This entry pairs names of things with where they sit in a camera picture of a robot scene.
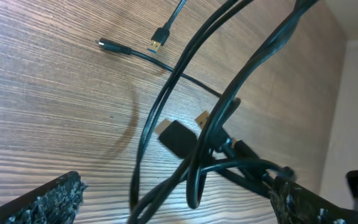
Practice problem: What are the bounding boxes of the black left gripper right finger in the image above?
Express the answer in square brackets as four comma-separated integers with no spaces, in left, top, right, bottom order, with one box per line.
[270,176,358,224]

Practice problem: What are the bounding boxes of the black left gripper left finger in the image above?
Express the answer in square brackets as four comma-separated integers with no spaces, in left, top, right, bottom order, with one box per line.
[0,171,88,224]

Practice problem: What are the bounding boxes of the black HDMI cable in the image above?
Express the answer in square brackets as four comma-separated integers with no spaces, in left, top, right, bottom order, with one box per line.
[135,0,319,224]

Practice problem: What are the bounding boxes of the black micro USB cable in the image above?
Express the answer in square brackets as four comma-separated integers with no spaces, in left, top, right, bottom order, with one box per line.
[95,37,223,99]

